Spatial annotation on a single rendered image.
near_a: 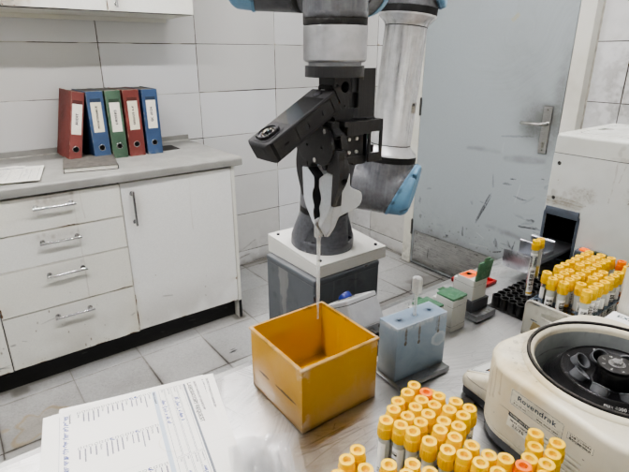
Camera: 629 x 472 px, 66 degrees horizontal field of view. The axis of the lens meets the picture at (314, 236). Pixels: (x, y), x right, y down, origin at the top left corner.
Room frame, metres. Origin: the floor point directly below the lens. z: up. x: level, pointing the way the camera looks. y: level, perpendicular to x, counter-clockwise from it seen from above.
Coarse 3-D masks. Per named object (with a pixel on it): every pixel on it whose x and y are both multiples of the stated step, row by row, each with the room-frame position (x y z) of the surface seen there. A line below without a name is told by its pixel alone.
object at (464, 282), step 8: (464, 272) 0.85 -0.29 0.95; (472, 272) 0.85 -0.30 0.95; (456, 280) 0.84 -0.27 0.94; (464, 280) 0.83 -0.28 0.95; (472, 280) 0.81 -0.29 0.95; (480, 280) 0.82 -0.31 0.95; (464, 288) 0.82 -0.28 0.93; (472, 288) 0.81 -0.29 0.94; (480, 288) 0.82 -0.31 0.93; (472, 296) 0.81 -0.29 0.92; (480, 296) 0.82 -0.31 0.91
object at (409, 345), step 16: (432, 304) 0.68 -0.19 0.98; (384, 320) 0.63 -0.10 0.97; (400, 320) 0.63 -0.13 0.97; (416, 320) 0.63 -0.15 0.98; (432, 320) 0.64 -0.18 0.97; (384, 336) 0.63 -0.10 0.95; (400, 336) 0.61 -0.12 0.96; (416, 336) 0.62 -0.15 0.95; (432, 336) 0.64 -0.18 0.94; (384, 352) 0.62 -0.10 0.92; (400, 352) 0.61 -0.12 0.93; (416, 352) 0.62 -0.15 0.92; (432, 352) 0.64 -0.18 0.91; (384, 368) 0.62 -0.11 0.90; (400, 368) 0.61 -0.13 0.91; (416, 368) 0.63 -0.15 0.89; (432, 368) 0.64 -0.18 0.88; (448, 368) 0.64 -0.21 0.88; (400, 384) 0.60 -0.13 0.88
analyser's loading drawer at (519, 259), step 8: (520, 240) 1.04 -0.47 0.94; (552, 240) 1.12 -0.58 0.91; (560, 240) 1.12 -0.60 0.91; (504, 248) 1.01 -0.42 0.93; (520, 248) 1.04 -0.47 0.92; (528, 248) 1.02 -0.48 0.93; (544, 248) 1.04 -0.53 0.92; (552, 248) 1.03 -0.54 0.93; (560, 248) 1.06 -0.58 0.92; (568, 248) 1.06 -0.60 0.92; (504, 256) 1.01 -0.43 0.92; (512, 256) 0.99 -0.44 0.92; (520, 256) 0.98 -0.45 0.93; (528, 256) 0.97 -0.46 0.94; (544, 256) 1.00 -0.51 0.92; (552, 256) 1.02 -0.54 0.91; (504, 264) 1.01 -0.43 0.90; (512, 264) 0.99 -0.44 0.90; (520, 264) 0.98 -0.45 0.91; (528, 264) 0.96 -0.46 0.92
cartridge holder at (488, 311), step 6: (468, 300) 0.81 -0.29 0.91; (480, 300) 0.82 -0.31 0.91; (486, 300) 0.83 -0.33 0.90; (468, 306) 0.81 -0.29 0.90; (474, 306) 0.81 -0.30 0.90; (480, 306) 0.82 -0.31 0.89; (486, 306) 0.83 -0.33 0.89; (468, 312) 0.81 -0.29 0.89; (474, 312) 0.81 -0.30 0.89; (480, 312) 0.81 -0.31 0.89; (486, 312) 0.81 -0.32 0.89; (492, 312) 0.81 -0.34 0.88; (474, 318) 0.79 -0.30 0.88; (480, 318) 0.79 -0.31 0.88
